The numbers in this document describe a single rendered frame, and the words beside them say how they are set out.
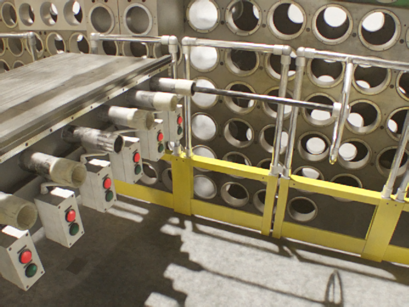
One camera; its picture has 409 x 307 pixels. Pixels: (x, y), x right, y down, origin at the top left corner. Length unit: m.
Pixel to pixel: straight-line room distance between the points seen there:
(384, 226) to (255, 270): 0.67
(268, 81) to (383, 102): 0.78
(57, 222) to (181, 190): 1.08
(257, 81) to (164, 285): 1.47
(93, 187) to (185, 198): 0.96
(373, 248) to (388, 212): 0.24
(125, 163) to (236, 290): 0.82
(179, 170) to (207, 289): 0.65
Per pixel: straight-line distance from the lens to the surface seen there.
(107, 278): 1.74
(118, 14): 2.30
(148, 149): 1.33
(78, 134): 1.01
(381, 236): 1.83
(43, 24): 3.29
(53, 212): 0.95
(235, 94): 1.30
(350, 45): 2.25
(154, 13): 2.15
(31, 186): 0.97
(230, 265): 1.74
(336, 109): 1.24
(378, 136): 2.44
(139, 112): 1.08
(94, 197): 1.09
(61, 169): 0.84
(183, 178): 1.87
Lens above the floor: 1.29
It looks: 29 degrees down
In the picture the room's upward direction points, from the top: straight up
